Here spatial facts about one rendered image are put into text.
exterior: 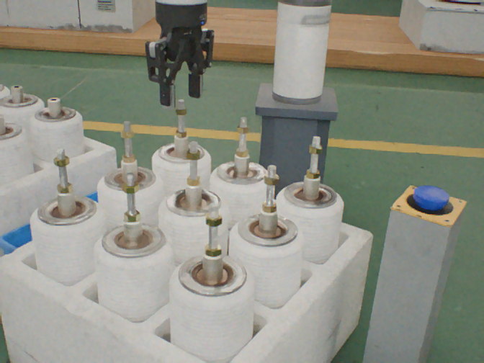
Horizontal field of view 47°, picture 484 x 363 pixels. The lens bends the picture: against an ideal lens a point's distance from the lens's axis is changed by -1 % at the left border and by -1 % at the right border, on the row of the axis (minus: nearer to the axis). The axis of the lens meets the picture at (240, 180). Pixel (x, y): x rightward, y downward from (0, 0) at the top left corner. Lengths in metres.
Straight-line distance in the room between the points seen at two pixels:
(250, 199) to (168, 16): 0.28
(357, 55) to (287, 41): 1.49
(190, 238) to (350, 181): 0.76
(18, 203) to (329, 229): 0.53
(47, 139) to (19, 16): 1.74
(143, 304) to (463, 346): 0.54
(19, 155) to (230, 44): 1.57
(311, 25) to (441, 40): 1.64
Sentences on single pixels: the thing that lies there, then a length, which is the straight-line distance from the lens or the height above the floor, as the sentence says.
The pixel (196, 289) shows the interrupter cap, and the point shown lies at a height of 0.25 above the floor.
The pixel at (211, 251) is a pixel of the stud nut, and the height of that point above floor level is 0.29.
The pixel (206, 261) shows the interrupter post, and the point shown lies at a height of 0.27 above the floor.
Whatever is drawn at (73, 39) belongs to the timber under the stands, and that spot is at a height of 0.05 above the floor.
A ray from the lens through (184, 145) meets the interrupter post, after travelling 0.90.
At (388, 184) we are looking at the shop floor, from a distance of 1.45.
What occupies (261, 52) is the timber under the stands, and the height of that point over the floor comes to 0.05.
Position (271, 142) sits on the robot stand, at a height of 0.23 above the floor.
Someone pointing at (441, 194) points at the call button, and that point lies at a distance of 0.69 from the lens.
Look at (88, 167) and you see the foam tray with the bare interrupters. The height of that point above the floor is 0.16.
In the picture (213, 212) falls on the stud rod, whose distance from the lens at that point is 0.58.
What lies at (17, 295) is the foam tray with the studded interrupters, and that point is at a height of 0.15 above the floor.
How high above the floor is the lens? 0.62
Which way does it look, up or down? 27 degrees down
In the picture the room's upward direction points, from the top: 2 degrees clockwise
